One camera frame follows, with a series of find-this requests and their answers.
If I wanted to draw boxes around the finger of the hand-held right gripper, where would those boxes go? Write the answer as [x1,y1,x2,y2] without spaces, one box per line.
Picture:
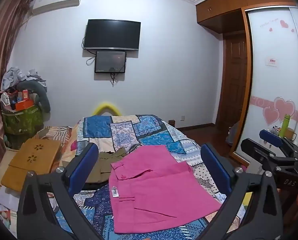
[240,139,298,173]
[260,129,298,155]

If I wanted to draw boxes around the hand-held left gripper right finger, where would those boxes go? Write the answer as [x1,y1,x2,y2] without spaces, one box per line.
[196,143,285,240]

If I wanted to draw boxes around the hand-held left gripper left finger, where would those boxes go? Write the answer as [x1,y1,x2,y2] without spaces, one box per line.
[16,143,107,240]

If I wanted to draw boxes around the pink pants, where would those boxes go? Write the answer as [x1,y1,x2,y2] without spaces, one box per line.
[110,145,222,234]

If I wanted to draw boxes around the green bottle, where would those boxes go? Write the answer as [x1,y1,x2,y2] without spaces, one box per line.
[279,114,291,138]

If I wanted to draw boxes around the olive green garment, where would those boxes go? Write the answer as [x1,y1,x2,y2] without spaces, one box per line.
[85,147,127,184]

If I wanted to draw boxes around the grey bag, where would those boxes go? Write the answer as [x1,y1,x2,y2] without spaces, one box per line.
[227,121,241,147]

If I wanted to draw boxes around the striped orange bedding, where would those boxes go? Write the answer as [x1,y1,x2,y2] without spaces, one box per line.
[36,126,77,160]

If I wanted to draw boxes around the wooden wardrobe with heart stickers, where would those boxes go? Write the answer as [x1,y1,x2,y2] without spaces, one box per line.
[196,0,298,165]

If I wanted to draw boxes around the wooden lap desk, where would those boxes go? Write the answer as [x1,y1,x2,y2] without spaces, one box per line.
[1,138,62,192]

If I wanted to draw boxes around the yellow plush toy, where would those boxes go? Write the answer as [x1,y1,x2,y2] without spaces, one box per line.
[93,102,122,117]

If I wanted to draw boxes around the wooden room door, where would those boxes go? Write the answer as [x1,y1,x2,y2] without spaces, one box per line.
[220,34,248,130]

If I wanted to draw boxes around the patchwork printed blanket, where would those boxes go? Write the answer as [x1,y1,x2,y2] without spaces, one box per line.
[47,114,247,240]

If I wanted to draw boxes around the green patterned bag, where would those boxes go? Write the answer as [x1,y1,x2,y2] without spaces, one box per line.
[1,105,43,137]

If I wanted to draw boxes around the red white sticker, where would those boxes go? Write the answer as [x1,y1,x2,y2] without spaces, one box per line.
[265,57,280,67]

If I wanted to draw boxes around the grey bolster pillow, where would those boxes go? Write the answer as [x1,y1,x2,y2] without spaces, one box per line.
[19,80,51,113]

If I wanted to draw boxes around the orange box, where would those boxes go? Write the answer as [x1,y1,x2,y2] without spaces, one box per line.
[14,99,34,111]

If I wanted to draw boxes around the pile of grey clothes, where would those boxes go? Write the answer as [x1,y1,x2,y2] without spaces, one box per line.
[1,67,47,90]

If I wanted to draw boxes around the striped pink curtain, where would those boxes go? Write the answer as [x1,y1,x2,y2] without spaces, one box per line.
[0,0,35,193]

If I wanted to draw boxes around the white air conditioner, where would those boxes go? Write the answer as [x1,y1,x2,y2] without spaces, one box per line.
[30,0,83,15]

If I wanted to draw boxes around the small black wall monitor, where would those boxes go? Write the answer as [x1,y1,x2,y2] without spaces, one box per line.
[94,51,127,74]

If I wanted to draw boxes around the black wall television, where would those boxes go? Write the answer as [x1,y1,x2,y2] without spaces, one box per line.
[83,19,141,52]

